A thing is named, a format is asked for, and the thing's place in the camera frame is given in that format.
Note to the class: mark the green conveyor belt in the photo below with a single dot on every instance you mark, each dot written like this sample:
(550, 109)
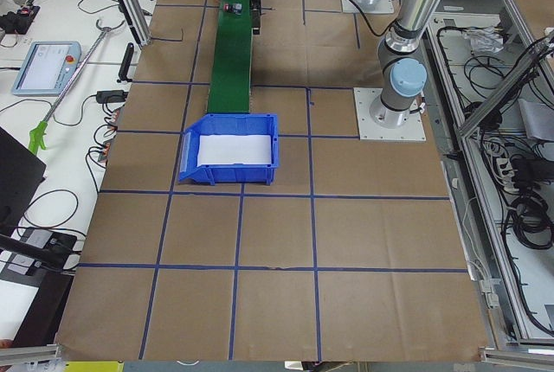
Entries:
(230, 84)

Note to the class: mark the blue bin left side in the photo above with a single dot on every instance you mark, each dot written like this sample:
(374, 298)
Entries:
(229, 124)

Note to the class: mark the black power adapter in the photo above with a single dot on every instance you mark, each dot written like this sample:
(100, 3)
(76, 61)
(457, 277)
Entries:
(111, 96)

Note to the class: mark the grabber reacher tool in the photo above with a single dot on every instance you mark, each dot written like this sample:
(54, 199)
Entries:
(36, 135)

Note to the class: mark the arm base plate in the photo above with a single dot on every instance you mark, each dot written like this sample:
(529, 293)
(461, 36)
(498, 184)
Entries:
(377, 123)

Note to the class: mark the white foam pad left bin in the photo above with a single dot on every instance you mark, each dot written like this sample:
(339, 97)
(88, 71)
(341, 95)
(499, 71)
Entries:
(234, 149)

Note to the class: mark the teach pendant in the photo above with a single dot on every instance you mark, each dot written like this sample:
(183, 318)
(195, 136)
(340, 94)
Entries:
(47, 68)

